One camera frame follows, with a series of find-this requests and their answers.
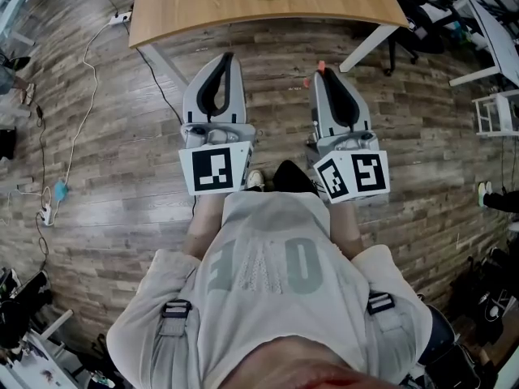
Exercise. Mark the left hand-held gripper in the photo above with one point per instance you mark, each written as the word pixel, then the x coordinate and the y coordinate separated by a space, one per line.
pixel 211 172

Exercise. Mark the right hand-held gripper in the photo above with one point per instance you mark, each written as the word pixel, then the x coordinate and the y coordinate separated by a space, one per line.
pixel 367 172

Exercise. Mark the person's left forearm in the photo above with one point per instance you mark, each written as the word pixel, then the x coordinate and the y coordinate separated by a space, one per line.
pixel 202 225

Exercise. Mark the person's right forearm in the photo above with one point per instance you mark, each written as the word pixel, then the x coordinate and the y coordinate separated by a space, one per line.
pixel 344 229

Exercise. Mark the white table leg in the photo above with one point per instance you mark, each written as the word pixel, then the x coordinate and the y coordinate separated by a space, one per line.
pixel 367 47
pixel 164 65

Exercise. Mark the person's black trousers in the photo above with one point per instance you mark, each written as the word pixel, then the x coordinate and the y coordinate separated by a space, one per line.
pixel 290 176

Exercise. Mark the person's white shoe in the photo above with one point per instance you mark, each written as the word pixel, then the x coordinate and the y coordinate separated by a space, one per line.
pixel 255 178

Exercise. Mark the black office chair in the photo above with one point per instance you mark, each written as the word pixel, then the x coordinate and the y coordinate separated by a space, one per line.
pixel 421 22

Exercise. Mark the white power strip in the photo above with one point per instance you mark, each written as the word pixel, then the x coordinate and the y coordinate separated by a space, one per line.
pixel 119 18
pixel 47 215

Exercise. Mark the white rack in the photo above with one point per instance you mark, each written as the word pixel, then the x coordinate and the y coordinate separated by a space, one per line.
pixel 500 109

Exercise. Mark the white desk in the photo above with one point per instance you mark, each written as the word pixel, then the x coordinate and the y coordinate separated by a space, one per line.
pixel 32 363
pixel 496 39

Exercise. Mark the teal object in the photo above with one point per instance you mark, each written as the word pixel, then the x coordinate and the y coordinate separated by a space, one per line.
pixel 61 190

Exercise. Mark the person's beige shirt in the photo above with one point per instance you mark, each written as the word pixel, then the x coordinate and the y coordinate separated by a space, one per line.
pixel 275 310

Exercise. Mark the person's chin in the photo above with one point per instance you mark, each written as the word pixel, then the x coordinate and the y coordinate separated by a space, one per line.
pixel 300 367

